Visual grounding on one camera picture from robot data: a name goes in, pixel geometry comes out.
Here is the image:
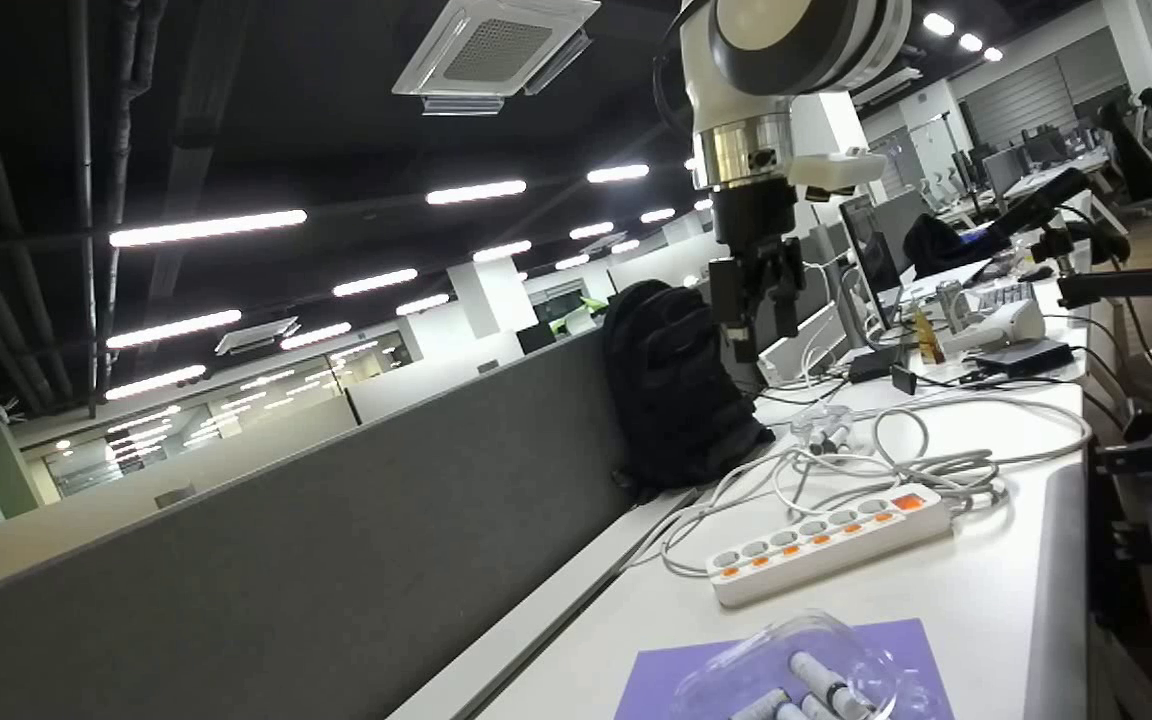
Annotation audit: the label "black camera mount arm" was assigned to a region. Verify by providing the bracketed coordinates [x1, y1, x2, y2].
[1032, 222, 1152, 307]

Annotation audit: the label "white cable bundle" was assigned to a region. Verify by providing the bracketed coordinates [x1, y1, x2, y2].
[622, 389, 1098, 584]

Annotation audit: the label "clear plastic bag with markers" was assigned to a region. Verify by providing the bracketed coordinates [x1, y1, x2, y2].
[669, 613, 932, 720]

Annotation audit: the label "grey desk partition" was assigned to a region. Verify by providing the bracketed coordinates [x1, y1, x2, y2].
[0, 336, 631, 720]

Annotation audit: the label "white power strip orange switches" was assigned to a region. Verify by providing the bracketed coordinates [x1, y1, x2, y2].
[707, 483, 957, 609]

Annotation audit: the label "black backpack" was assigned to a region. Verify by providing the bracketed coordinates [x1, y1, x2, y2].
[604, 279, 772, 492]

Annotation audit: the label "silver cylindrical device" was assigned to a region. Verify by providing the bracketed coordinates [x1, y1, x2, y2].
[937, 286, 1044, 351]

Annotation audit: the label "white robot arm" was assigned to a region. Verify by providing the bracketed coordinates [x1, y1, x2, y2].
[673, 0, 915, 366]

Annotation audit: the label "ceiling air conditioner unit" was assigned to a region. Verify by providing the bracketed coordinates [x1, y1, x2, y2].
[392, 0, 602, 119]

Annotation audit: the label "purple mat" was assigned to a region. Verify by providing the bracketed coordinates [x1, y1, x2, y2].
[615, 618, 957, 720]

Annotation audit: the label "computer monitor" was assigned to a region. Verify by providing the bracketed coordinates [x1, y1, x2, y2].
[842, 195, 899, 323]

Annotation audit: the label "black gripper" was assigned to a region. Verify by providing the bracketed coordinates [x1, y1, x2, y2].
[707, 179, 806, 366]

